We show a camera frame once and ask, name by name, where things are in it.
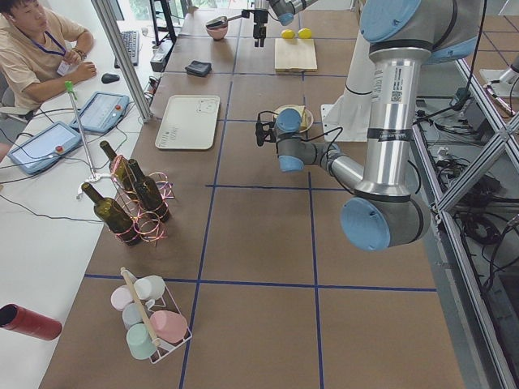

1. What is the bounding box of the light pink cup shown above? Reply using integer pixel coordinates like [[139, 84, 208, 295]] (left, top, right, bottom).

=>
[[110, 285, 134, 312]]

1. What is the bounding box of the metal scoop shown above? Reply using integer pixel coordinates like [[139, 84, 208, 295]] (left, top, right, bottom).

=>
[[205, 15, 242, 30]]

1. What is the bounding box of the pink cup large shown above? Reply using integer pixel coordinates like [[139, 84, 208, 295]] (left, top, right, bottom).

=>
[[150, 310, 187, 344]]

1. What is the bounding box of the dark wine bottle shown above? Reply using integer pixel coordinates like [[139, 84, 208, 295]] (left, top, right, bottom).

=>
[[100, 141, 135, 197], [128, 159, 170, 222], [81, 182, 141, 246]]

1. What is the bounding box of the mint green cup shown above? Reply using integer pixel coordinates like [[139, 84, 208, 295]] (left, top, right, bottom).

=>
[[126, 323, 157, 360]]

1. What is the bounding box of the aluminium frame post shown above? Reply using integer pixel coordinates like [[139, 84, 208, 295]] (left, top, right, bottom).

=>
[[91, 0, 152, 123]]

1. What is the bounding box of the grey cup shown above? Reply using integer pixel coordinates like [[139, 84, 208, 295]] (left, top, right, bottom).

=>
[[122, 302, 143, 330]]

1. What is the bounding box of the cream bear tray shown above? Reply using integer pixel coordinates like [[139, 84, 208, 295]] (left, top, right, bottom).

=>
[[155, 95, 221, 151]]

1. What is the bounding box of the white cup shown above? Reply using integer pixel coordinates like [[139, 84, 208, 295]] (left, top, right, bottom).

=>
[[134, 275, 165, 301]]

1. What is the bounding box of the black computer mouse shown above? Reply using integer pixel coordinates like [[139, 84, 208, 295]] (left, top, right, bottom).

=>
[[101, 73, 120, 84]]

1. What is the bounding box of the dark wine bottle front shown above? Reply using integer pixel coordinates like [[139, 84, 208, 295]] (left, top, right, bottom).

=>
[[81, 182, 141, 246]]

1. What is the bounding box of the blue teach pendant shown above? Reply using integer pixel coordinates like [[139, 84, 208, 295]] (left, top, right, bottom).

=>
[[7, 122, 82, 175], [69, 91, 130, 135]]

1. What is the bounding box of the red cylinder bottle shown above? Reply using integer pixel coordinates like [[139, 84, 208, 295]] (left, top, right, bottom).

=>
[[1, 304, 62, 340]]

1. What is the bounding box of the yellow lemon half right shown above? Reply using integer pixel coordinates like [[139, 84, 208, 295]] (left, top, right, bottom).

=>
[[298, 28, 313, 40]]

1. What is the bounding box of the seated person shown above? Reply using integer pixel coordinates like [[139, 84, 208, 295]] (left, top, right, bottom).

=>
[[1, 1, 97, 111]]

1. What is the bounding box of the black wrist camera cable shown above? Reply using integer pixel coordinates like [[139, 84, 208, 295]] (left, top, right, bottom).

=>
[[257, 111, 366, 195]]

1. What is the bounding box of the white round plate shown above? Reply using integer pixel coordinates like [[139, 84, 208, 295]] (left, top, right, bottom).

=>
[[272, 105, 314, 133]]

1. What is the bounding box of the copper wire bottle rack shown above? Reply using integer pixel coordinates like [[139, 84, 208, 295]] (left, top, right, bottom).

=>
[[109, 155, 175, 245]]

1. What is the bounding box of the green tipped metal stick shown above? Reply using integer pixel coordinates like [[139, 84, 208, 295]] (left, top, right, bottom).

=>
[[64, 80, 111, 183]]

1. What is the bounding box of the bread slice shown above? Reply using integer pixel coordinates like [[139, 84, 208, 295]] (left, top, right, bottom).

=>
[[285, 105, 308, 132]]

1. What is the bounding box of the wooden cutting board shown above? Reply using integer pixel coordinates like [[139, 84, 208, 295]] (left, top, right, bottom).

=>
[[274, 38, 318, 72]]

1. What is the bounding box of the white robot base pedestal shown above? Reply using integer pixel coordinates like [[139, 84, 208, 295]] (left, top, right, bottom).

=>
[[321, 32, 375, 142]]

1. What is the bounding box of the dark wine bottle middle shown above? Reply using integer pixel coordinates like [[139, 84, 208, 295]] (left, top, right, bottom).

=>
[[128, 159, 170, 222]]

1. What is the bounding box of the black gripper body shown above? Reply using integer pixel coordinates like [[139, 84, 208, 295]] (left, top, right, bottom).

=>
[[242, 9, 268, 39], [255, 120, 277, 147]]

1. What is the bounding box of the blue teach pendant far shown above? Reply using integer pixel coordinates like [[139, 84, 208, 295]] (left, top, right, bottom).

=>
[[69, 91, 130, 135]]

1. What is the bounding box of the grey folded cloth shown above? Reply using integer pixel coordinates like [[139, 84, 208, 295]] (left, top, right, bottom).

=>
[[185, 60, 212, 77]]

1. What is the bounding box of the black keyboard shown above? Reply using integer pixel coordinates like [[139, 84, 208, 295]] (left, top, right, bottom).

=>
[[120, 30, 140, 66]]

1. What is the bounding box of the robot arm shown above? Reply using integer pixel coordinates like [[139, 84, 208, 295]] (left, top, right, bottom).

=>
[[255, 1, 485, 251], [241, 0, 315, 48]]

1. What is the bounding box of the dark wine bottle back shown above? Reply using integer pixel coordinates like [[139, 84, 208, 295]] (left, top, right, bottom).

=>
[[100, 141, 135, 197]]

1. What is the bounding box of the pink bowl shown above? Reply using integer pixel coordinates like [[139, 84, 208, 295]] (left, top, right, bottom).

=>
[[206, 26, 228, 41]]

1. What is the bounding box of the blue teach pendant near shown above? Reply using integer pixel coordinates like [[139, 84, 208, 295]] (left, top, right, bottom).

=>
[[7, 122, 82, 175]]

